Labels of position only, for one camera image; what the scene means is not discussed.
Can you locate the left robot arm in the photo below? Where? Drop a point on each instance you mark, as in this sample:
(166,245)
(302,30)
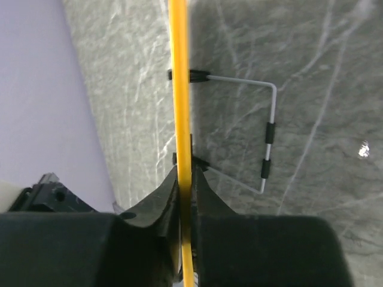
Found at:
(47,195)

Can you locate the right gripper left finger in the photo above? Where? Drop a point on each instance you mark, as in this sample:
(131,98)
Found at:
(137,247)

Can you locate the whiteboard wire stand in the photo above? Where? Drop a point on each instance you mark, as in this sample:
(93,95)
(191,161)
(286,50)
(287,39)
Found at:
(237,117)

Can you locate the yellow framed whiteboard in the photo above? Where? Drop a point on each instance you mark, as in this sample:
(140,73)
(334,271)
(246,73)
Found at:
(180,83)

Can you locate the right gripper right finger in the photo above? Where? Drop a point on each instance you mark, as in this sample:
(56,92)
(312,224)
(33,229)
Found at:
(233,249)

